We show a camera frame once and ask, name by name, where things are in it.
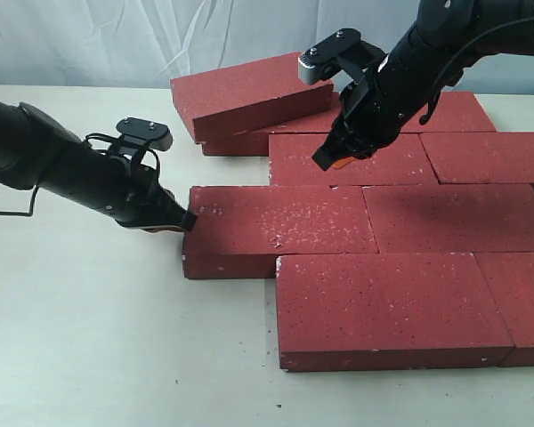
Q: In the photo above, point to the red brick with white chips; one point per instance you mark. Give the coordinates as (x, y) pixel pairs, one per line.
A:
(242, 230)

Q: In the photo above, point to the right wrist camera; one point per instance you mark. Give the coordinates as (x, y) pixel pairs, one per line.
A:
(341, 51)

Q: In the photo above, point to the red brick centre right row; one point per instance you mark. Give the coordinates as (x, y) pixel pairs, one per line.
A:
(463, 218)

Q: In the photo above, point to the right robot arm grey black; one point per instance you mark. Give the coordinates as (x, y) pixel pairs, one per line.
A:
(459, 33)

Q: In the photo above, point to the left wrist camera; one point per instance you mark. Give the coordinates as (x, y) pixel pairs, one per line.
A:
(142, 132)

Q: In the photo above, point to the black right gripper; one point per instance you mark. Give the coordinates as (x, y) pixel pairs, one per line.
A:
(374, 112)

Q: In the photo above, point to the red brick right middle row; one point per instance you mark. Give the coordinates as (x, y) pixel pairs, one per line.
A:
(481, 158)

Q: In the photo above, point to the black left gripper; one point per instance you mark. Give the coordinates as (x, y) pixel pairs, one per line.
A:
(128, 191)

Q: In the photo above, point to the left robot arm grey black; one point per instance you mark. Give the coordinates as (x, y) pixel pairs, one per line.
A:
(36, 152)

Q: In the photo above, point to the red brick moved into row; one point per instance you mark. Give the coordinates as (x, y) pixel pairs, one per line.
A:
(403, 163)

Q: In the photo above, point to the white backdrop curtain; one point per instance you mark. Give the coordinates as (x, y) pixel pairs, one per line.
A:
(147, 43)

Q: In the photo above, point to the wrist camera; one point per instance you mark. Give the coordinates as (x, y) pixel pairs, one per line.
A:
(341, 51)
(142, 132)

